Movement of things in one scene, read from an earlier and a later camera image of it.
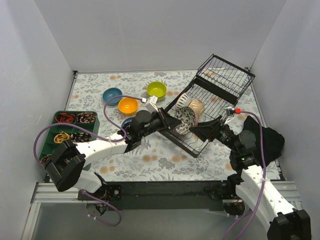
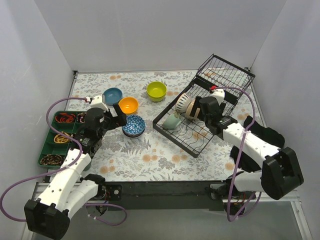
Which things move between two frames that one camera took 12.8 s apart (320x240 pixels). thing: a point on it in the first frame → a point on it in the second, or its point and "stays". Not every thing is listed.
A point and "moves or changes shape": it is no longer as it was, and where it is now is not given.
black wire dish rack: [218, 85] stays
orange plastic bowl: [128, 106] stays
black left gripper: [163, 118] → [116, 118]
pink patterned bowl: [189, 118] moves or changes shape
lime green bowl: [160, 95] stays
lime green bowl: [157, 89] stays
